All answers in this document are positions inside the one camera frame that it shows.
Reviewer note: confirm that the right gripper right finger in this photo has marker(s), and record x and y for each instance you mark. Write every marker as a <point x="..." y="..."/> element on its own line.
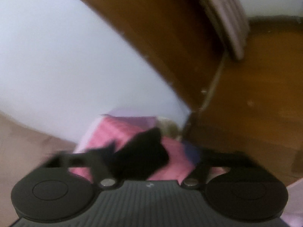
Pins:
<point x="198" y="177"/>

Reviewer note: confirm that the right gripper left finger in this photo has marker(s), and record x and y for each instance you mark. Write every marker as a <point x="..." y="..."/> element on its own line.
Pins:
<point x="88" y="165"/>

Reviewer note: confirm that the black printed small shirt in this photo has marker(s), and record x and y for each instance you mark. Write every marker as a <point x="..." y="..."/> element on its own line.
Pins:
<point x="138" y="159"/>

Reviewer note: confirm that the pink checked bed sheet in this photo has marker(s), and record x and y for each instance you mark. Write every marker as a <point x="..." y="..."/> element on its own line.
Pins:
<point x="183" y="156"/>

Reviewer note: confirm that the brown wooden door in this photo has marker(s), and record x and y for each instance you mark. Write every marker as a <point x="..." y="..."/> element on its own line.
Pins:
<point x="253" y="105"/>

